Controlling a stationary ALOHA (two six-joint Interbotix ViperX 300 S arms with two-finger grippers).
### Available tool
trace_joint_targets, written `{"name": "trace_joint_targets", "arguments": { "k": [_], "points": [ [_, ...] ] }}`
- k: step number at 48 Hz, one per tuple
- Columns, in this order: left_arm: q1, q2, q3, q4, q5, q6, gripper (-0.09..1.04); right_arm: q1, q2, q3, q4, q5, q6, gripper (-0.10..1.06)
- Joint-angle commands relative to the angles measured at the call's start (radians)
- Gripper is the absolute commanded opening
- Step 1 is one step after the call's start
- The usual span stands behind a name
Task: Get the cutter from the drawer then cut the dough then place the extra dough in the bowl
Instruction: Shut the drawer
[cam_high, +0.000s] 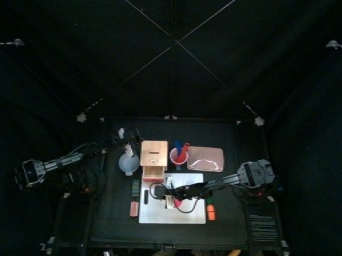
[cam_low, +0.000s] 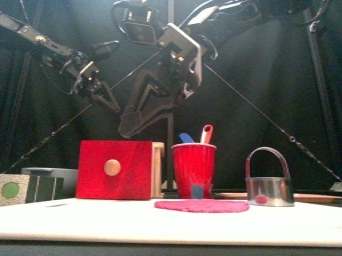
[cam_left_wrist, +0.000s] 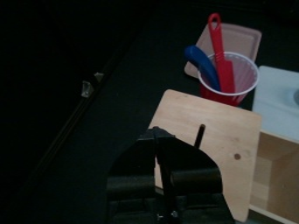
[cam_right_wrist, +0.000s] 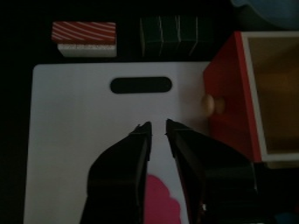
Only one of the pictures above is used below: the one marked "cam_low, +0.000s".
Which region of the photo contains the light wooden drawer cabinet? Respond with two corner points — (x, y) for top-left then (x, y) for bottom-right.
(151, 141), (167, 200)

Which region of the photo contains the red-front wooden drawer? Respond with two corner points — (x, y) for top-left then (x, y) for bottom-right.
(75, 139), (155, 201)

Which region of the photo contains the flat pink dough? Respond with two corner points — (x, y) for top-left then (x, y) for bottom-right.
(154, 198), (252, 214)

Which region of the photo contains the blue toy utensil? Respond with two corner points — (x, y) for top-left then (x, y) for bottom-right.
(178, 132), (197, 145)

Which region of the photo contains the red and white toy utensil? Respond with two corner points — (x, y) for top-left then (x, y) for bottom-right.
(199, 124), (216, 145)

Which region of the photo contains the red plastic cup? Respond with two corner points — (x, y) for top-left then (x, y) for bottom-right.
(170, 142), (220, 200)

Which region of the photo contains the white cutting board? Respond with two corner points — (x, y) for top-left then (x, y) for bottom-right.
(0, 197), (342, 248)

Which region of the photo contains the green and white toy block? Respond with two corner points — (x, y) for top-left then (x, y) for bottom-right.
(0, 173), (67, 207)

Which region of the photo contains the thin diagonal steel wire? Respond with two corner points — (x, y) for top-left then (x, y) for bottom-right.
(0, 52), (161, 174)
(203, 63), (342, 183)

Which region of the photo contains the black vertical frame post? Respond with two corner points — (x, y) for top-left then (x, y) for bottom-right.
(165, 0), (177, 192)
(304, 8), (342, 168)

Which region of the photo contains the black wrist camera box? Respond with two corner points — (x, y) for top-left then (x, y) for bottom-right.
(111, 0), (163, 46)

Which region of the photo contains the round metal cutter with handle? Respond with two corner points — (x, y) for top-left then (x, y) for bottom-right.
(245, 146), (297, 208)

